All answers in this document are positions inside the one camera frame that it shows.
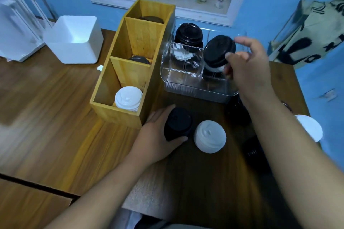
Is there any person's right hand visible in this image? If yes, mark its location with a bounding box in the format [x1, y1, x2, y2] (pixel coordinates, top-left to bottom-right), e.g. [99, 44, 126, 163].
[224, 36, 274, 104]

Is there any person's left hand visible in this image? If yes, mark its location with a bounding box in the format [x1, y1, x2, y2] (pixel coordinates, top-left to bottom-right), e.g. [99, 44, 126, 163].
[130, 104, 189, 165]

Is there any person's left forearm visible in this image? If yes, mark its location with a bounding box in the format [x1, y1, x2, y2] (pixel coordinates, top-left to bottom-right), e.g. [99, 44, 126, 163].
[44, 151, 156, 229]

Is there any person's right forearm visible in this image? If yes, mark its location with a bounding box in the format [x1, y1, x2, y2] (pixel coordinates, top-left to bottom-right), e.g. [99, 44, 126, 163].
[238, 89, 344, 229]

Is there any white cup lid stack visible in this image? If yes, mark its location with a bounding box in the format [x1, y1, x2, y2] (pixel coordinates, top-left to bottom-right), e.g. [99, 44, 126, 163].
[193, 120, 227, 154]
[172, 47, 197, 62]
[114, 86, 143, 112]

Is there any tall black cup lid stack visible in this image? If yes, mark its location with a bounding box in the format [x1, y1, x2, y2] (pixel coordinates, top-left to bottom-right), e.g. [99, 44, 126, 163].
[174, 23, 204, 48]

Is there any clear plastic ribbed organizer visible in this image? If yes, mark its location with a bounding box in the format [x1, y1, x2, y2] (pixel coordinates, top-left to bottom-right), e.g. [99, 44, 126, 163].
[160, 18, 247, 104]

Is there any cream black patterned cloth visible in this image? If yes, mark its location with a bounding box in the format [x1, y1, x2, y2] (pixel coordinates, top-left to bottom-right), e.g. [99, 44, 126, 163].
[268, 0, 344, 70]

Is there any person's dark clothing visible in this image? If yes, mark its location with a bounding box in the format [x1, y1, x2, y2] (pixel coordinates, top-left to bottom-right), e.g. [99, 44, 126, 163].
[132, 214, 206, 229]

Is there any wooden three-compartment organizer box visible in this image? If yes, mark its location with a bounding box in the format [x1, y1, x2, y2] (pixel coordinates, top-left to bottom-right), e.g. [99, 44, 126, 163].
[89, 0, 176, 130]

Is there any white square plastic container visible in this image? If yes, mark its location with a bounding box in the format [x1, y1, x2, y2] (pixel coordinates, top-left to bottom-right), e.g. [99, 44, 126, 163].
[43, 15, 104, 65]

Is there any clear acrylic stand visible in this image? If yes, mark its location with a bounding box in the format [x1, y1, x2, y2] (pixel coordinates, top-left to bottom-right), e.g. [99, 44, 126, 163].
[0, 0, 59, 63]

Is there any white wall socket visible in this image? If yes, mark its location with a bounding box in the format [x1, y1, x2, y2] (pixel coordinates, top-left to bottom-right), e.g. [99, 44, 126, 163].
[318, 89, 337, 102]

